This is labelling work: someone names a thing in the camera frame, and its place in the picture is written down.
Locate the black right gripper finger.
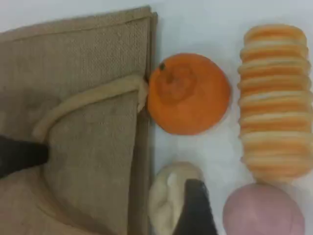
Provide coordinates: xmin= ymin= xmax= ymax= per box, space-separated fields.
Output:
xmin=176 ymin=178 xmax=219 ymax=235

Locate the pink peach bun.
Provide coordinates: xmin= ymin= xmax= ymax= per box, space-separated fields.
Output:
xmin=222 ymin=182 xmax=306 ymax=235

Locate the long striped bread roll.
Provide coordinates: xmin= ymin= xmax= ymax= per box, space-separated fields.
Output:
xmin=237 ymin=23 xmax=313 ymax=184

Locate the cream egg yolk pastry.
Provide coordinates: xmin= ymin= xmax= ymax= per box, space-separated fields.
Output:
xmin=148 ymin=161 xmax=203 ymax=235

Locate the brown jute tote bag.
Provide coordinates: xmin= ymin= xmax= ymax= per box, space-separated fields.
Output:
xmin=0 ymin=6 xmax=158 ymax=235

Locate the orange tangerine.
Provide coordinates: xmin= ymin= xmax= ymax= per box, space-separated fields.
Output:
xmin=146 ymin=52 xmax=232 ymax=135

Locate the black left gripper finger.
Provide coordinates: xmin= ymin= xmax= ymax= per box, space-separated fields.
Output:
xmin=0 ymin=135 xmax=49 ymax=181

